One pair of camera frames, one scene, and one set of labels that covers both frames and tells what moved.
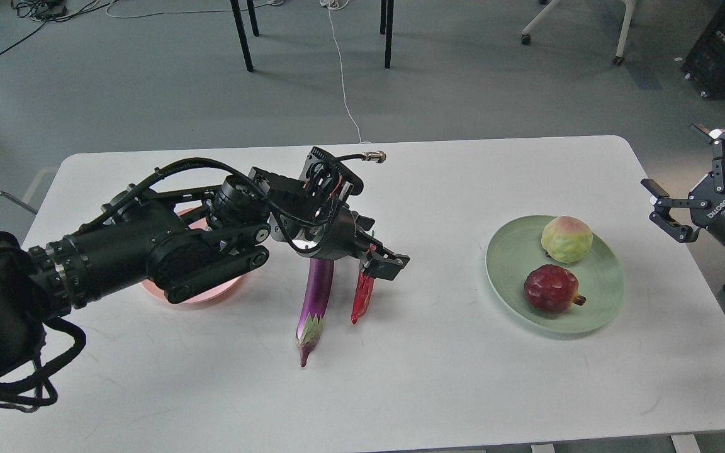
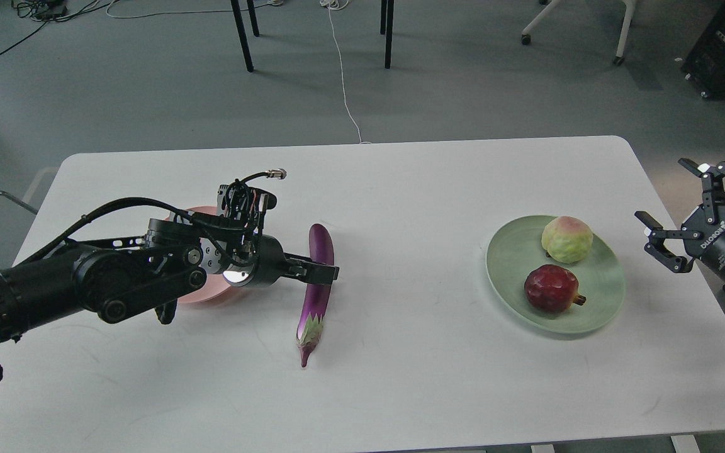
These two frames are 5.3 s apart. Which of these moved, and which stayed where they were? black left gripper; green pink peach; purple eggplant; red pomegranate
Moved: black left gripper
Stayed: purple eggplant; green pink peach; red pomegranate
